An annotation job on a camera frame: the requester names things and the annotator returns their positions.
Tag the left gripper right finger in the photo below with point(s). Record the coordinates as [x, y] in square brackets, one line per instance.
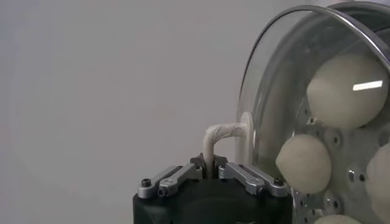
[246, 178]

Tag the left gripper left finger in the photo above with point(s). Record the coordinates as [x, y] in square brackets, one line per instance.
[176, 179]

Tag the round glass pot lid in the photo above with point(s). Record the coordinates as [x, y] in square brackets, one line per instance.
[225, 131]

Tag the white steamed baozi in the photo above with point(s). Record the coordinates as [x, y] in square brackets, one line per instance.
[304, 164]
[341, 97]
[335, 219]
[379, 182]

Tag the perforated steel steamer basket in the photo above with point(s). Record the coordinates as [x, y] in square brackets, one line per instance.
[371, 18]

